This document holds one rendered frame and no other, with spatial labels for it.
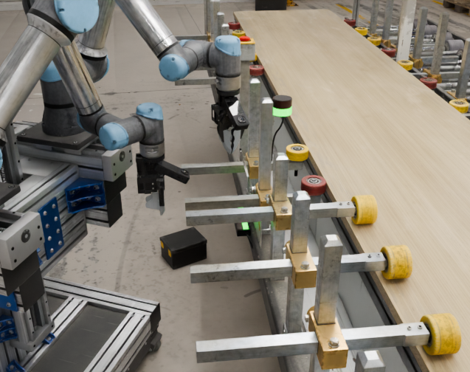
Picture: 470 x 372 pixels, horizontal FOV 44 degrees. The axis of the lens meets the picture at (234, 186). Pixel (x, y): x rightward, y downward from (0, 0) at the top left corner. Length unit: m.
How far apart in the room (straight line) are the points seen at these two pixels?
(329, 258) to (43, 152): 1.15
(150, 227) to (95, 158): 1.50
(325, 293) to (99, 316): 1.42
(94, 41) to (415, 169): 1.12
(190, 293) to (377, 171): 1.23
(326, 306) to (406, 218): 0.62
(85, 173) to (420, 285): 1.08
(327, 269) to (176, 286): 1.81
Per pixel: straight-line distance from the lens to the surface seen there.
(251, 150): 2.07
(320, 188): 1.83
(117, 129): 1.62
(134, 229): 3.32
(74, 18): 1.42
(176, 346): 2.56
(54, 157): 1.96
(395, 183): 1.90
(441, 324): 1.25
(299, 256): 1.38
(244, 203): 1.83
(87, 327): 2.39
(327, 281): 1.14
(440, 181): 1.96
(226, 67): 1.72
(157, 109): 1.67
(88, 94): 1.68
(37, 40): 1.42
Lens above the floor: 1.76
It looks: 28 degrees down
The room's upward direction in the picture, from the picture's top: straight up
